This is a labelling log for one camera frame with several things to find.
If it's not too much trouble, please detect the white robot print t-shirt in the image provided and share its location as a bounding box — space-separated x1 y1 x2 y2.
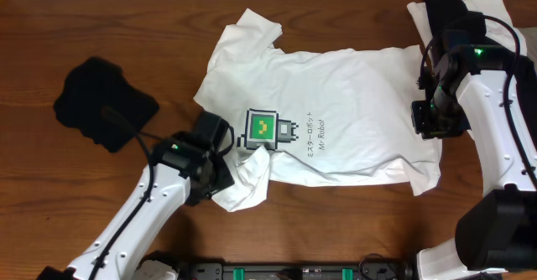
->
195 10 441 212

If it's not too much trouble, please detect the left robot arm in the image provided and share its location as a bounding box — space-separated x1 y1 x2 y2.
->
38 128 234 280

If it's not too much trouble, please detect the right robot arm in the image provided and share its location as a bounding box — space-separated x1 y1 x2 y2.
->
412 44 536 279

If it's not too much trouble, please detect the black t-shirt in pile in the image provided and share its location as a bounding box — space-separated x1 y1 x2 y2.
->
423 0 536 134

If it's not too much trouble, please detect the white t-shirt in pile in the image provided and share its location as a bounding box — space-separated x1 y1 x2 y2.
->
405 0 529 143

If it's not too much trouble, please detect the folded black garment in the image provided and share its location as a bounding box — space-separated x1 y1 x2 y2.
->
53 57 159 153

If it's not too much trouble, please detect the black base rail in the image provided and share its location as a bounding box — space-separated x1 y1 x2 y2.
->
138 252 420 280

